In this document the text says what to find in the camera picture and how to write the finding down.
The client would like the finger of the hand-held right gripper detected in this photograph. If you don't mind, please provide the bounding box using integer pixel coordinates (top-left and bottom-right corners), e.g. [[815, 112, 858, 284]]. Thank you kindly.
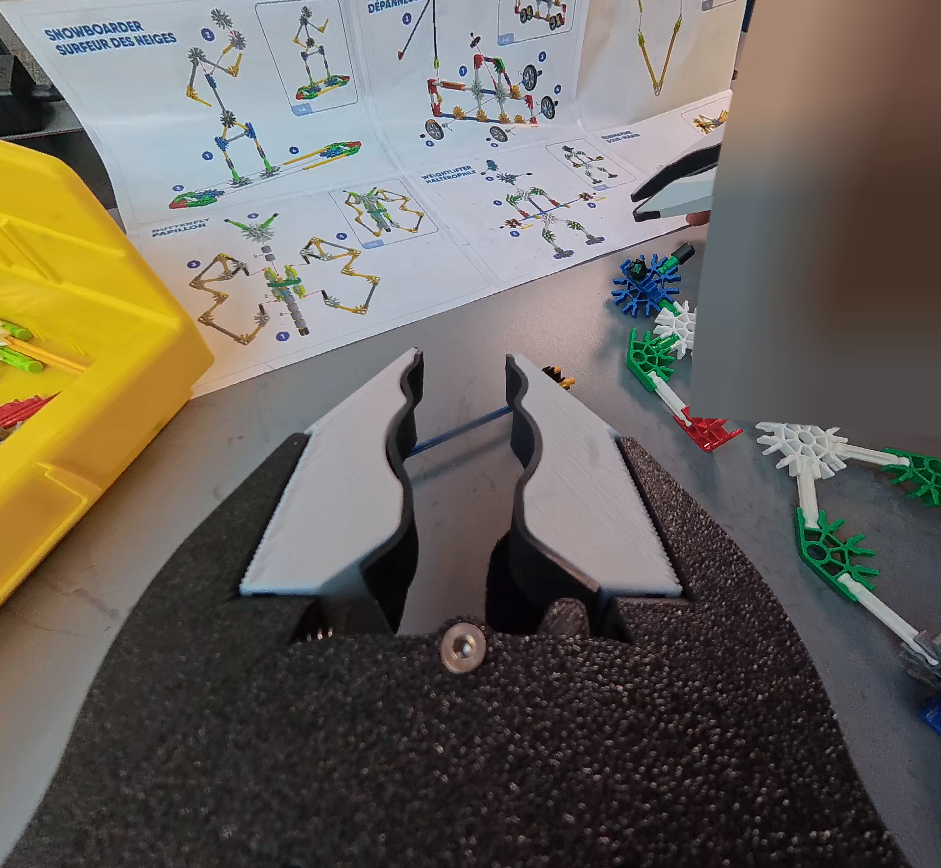
[[632, 137, 727, 206], [632, 170, 718, 224]]

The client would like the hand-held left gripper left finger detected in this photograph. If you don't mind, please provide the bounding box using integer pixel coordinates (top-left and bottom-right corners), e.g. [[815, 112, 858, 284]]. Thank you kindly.
[[239, 348, 426, 636]]

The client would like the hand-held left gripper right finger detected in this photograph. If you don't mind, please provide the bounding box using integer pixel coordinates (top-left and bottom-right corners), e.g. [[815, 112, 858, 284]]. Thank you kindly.
[[487, 352, 685, 636]]

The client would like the thin blue toy rod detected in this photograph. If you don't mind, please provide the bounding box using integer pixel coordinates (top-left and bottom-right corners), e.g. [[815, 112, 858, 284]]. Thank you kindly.
[[408, 405, 513, 458]]

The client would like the multicoloured construction toy model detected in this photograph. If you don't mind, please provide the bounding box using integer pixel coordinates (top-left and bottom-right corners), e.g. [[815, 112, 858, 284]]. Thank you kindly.
[[610, 242, 941, 737]]

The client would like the yellow plastic bin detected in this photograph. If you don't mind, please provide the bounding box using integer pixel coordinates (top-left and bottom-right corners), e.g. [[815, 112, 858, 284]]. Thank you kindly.
[[0, 141, 216, 604]]

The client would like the white instruction sheet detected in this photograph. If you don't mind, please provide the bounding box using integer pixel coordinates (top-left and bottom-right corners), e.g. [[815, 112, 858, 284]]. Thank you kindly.
[[0, 0, 762, 399]]

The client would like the pile of loose toy parts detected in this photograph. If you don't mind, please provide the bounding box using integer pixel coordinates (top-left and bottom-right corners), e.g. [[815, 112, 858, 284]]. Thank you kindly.
[[0, 317, 93, 443]]

